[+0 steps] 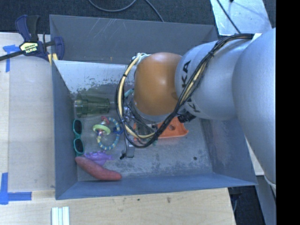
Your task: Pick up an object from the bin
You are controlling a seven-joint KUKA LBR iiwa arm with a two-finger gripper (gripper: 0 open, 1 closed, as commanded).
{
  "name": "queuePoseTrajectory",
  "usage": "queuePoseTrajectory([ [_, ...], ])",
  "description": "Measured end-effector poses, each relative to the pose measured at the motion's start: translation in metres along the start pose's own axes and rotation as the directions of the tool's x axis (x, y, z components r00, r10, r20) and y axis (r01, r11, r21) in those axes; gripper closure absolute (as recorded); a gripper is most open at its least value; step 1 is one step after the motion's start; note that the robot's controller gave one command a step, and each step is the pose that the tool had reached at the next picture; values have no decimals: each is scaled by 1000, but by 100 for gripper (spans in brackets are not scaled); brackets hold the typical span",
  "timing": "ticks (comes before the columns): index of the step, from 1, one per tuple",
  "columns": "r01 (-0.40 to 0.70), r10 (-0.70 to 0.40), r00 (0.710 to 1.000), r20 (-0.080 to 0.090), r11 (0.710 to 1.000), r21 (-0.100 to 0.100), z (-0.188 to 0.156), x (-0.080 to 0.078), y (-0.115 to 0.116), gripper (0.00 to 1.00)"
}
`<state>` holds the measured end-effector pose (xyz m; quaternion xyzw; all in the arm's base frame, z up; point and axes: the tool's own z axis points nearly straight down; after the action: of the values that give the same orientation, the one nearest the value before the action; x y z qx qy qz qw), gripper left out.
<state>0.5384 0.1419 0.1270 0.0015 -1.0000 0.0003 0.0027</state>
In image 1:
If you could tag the teal sunglasses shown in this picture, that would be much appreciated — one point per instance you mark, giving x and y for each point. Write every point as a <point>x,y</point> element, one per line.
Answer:
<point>78,137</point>

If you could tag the orange flat plastic piece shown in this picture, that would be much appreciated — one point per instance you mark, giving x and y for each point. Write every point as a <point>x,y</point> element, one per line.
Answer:
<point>175,130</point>

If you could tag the grey metal bin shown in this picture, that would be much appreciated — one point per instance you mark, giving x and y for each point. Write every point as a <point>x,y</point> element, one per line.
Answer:
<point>164,163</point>

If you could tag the red-brown toy sausage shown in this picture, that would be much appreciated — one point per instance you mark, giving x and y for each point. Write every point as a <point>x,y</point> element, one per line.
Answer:
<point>98,171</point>

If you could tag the purple toy lizard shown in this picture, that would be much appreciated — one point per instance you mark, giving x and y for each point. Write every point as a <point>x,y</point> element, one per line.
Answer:
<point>98,156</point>

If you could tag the pale wood board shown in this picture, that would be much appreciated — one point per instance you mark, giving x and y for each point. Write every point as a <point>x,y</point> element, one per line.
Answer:
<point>30,125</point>

